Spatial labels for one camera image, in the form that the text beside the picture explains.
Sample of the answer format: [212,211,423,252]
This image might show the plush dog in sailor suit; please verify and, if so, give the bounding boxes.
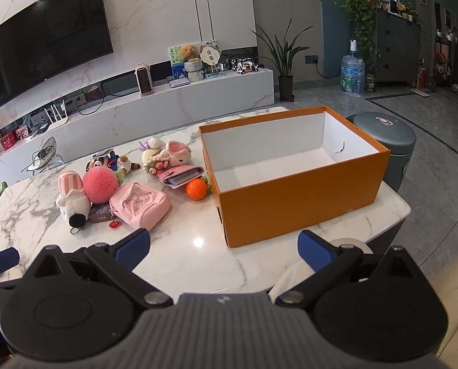
[85,151,142,176]

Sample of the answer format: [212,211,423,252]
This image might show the orange cardboard box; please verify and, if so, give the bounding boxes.
[198,105,391,248]

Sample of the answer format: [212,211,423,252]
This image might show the pink card holder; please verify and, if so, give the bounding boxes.
[157,165,207,190]

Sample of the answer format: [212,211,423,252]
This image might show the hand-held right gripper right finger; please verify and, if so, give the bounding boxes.
[277,230,425,308]

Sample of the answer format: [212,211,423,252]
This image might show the black curved television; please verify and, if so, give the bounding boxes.
[0,0,114,109]

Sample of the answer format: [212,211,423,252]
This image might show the grey round bin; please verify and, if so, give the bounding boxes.
[345,112,417,193]

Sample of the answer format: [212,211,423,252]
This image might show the cluttered dark shelf unit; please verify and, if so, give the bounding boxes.
[432,1,458,86]

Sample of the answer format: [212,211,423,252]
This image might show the round paper fan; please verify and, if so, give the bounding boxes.
[198,39,221,74]

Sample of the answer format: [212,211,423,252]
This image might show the white curved stand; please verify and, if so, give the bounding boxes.
[21,136,59,172]

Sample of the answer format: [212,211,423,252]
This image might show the cream crochet doll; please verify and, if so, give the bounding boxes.
[138,137,168,176]

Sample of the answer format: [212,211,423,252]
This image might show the potted long-leaf plant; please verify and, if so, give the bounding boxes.
[250,25,314,102]

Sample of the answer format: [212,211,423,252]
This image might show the pink striped slipper plush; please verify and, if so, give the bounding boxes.
[56,171,92,236]

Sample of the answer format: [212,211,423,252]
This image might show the pink zip pouch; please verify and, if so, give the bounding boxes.
[109,182,172,232]

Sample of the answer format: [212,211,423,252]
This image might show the trailing pothos plant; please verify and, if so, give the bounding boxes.
[329,0,384,59]

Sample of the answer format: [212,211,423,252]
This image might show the orange crochet fruit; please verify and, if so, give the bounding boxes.
[186,176,213,201]

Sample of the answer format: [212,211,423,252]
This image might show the dark illustrated card box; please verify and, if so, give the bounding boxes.
[88,202,116,224]

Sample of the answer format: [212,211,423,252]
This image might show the white router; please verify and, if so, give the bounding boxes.
[44,100,69,132]

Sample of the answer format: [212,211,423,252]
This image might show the black white toy cars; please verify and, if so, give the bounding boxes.
[225,57,266,74]

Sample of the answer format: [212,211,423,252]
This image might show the white marble television console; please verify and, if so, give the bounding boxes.
[0,67,275,186]

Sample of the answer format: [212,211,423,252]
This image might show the dark drawer cabinet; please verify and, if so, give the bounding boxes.
[375,9,422,82]

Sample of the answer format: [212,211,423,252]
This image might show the green landscape picture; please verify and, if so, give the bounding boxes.
[168,45,187,81]

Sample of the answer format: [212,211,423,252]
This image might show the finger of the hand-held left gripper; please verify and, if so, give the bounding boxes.
[0,248,21,289]

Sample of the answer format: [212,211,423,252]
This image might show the pink peach plush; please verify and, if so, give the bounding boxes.
[83,168,126,204]

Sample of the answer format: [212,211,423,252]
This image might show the blue water jug with pump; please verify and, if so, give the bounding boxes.
[340,38,366,96]

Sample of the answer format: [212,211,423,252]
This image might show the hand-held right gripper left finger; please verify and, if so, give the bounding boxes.
[24,228,173,308]

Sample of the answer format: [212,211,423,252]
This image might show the pink bunny plush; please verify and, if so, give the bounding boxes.
[157,140,193,170]

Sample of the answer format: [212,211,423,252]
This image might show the beige seat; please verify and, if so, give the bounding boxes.
[425,253,458,367]

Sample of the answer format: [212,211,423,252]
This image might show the pink space heater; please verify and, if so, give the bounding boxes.
[136,63,156,97]

